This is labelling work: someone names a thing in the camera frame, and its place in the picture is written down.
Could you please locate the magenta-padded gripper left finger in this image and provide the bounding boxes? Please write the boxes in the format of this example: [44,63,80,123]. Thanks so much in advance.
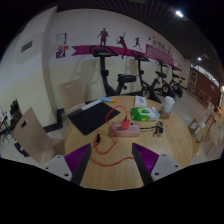
[42,143,93,186]

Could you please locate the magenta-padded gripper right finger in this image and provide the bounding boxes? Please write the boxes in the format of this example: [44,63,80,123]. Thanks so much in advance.
[131,142,184,186]

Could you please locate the red charger block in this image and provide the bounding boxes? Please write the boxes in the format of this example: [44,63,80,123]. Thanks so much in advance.
[121,116,132,130]

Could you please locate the red charging cable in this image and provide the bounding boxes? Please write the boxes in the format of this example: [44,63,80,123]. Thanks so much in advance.
[89,105,135,167]

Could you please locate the pink power strip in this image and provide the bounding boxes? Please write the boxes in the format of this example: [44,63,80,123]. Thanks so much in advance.
[110,121,142,137]

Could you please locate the black mouse pad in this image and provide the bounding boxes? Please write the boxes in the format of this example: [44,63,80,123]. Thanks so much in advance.
[66,99,121,136]

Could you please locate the green wet wipes pack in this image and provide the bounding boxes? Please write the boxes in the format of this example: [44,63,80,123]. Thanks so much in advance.
[129,106,161,122]

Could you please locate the round wooden coaster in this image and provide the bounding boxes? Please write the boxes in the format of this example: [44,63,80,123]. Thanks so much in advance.
[159,111,172,120]

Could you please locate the small white box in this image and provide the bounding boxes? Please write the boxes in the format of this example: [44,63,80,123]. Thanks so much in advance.
[134,95,148,108]

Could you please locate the white paper cup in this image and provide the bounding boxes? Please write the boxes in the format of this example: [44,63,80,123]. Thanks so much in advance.
[162,95,176,115]

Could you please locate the group of wooden chairs and tables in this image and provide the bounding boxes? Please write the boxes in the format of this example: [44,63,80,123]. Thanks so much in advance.
[186,99,224,158]

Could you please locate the light wooden chair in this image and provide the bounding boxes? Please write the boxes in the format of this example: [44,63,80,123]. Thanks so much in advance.
[58,79,87,116]

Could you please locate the blue and orange marker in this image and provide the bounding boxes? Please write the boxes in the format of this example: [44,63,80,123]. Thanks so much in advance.
[99,96,117,103]

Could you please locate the row of black exercise bikes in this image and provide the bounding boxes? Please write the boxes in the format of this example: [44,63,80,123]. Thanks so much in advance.
[89,44,186,104]

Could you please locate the ceiling lights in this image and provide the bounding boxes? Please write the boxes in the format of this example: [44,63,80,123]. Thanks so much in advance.
[174,9,203,62]

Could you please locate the black power cable with plug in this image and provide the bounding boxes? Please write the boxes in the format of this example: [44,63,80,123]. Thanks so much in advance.
[139,120,165,137]

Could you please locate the wooden chair with handle hole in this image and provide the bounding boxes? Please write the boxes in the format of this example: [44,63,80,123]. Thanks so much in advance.
[12,107,66,166]

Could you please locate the small wall posters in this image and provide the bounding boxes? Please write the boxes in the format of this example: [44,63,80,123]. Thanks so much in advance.
[55,32,70,60]

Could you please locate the grey wall vent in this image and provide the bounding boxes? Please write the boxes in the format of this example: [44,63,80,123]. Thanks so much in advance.
[20,40,34,53]

